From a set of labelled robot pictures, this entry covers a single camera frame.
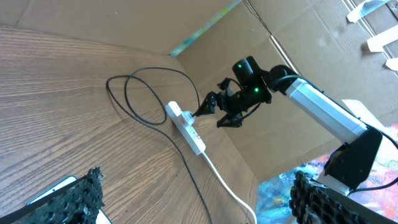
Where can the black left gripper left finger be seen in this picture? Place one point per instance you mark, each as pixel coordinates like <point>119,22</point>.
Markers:
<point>77,202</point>

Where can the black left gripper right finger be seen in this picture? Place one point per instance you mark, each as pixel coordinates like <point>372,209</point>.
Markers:
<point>313,202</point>

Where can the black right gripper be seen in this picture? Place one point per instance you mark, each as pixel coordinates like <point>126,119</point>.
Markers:
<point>228,101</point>

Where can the blue Galaxy S24 smartphone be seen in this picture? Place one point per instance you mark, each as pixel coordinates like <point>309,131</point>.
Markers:
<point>101,217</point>

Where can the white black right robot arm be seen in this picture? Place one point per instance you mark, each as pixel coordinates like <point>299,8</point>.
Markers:
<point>349,165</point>

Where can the white charger plug adapter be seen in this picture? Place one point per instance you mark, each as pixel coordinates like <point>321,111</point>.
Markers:
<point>187,118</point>

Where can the white power extension strip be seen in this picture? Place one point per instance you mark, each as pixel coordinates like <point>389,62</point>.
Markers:
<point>189,133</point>

